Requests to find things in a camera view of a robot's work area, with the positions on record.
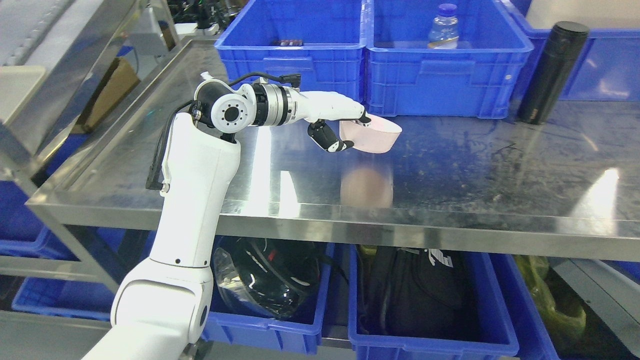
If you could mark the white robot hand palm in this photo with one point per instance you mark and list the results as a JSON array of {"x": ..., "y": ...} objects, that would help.
[{"x": 326, "y": 105}]

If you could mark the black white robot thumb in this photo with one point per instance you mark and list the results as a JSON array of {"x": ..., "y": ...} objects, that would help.
[{"x": 325, "y": 137}]

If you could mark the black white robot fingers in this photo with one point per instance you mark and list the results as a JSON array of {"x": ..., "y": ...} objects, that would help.
[{"x": 364, "y": 119}]

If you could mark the pink ikea bowl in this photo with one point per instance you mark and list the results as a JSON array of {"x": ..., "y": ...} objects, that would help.
[{"x": 376, "y": 137}]

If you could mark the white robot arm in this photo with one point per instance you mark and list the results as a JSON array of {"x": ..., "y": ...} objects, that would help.
[{"x": 162, "y": 304}]

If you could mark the blue crate top middle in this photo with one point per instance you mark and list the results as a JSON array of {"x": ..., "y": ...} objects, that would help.
[{"x": 404, "y": 77}]

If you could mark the blue crate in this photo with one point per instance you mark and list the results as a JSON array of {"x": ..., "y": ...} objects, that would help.
[
  {"x": 322, "y": 40},
  {"x": 404, "y": 77},
  {"x": 607, "y": 69}
]

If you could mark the blue bin lower shelf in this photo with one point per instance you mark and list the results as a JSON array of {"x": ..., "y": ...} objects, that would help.
[{"x": 22, "y": 233}]

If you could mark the blue bin shelf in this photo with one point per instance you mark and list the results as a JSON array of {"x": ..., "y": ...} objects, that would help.
[
  {"x": 22, "y": 233},
  {"x": 64, "y": 298}
]

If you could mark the steel shelf rack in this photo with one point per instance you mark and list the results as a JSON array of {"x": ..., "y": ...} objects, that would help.
[{"x": 76, "y": 41}]

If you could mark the blue bin bottom shelf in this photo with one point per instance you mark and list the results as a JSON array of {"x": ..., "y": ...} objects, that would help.
[{"x": 64, "y": 298}]

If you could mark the white tray on shelf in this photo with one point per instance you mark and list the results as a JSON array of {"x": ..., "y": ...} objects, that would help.
[{"x": 17, "y": 86}]

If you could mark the blue crate top left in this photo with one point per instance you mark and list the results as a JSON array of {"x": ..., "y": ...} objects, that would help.
[{"x": 322, "y": 40}]

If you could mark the plastic water bottle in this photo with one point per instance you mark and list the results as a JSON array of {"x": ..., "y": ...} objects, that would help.
[{"x": 444, "y": 34}]

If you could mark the black helmet in bag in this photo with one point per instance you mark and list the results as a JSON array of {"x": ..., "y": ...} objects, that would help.
[{"x": 266, "y": 277}]

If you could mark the blue bin with helmet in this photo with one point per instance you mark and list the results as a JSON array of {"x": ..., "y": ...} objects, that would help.
[{"x": 299, "y": 334}]

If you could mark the black bag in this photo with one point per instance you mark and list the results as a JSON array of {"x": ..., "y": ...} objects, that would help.
[{"x": 418, "y": 293}]

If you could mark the blue bin with black bag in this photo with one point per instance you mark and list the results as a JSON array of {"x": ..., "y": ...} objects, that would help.
[{"x": 494, "y": 339}]

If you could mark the cardboard box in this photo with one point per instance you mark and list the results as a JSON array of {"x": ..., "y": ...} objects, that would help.
[{"x": 117, "y": 83}]

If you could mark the black thermos flask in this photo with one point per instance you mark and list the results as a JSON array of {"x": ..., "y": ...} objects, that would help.
[{"x": 563, "y": 46}]

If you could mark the steel work table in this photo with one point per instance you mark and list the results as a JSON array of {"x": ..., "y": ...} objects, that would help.
[{"x": 567, "y": 188}]

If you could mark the blue crate top right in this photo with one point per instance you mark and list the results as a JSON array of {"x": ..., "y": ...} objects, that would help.
[{"x": 607, "y": 69}]

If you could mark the green plastic bag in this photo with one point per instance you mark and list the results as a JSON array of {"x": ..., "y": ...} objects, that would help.
[{"x": 559, "y": 307}]

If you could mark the blue bin with green bag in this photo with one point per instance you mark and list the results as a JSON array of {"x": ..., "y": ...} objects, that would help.
[{"x": 610, "y": 300}]

